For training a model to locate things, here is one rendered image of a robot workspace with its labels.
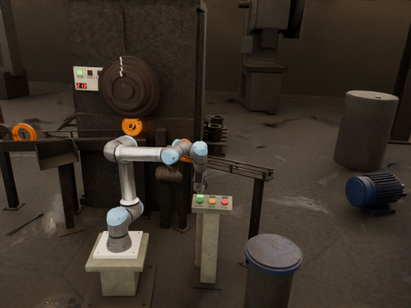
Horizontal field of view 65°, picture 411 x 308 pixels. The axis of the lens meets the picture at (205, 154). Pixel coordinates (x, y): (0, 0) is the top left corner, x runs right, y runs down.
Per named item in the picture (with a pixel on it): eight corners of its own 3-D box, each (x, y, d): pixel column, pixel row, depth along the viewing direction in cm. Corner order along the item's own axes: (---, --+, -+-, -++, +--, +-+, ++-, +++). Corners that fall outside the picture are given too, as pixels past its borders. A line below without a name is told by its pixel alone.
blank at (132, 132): (125, 135, 263) (123, 137, 260) (121, 117, 258) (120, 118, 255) (144, 134, 262) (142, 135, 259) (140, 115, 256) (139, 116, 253)
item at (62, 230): (48, 225, 266) (34, 143, 239) (81, 217, 279) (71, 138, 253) (51, 239, 250) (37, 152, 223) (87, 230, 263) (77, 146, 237)
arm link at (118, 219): (103, 234, 190) (101, 213, 186) (117, 223, 202) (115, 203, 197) (120, 239, 186) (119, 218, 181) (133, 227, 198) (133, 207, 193)
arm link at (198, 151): (195, 138, 172) (210, 142, 170) (195, 153, 180) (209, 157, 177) (189, 146, 167) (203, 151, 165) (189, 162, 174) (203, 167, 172)
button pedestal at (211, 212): (191, 270, 225) (193, 191, 202) (225, 272, 224) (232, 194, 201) (188, 287, 210) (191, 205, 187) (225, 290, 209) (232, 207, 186)
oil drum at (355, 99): (326, 152, 451) (339, 88, 419) (370, 154, 449) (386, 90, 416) (340, 170, 396) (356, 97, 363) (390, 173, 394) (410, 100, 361)
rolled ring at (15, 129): (25, 150, 269) (27, 148, 272) (38, 135, 264) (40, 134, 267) (7, 134, 265) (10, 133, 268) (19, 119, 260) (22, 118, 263)
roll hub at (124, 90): (114, 110, 247) (104, 74, 237) (150, 104, 243) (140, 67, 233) (112, 112, 241) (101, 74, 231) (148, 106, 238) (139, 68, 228)
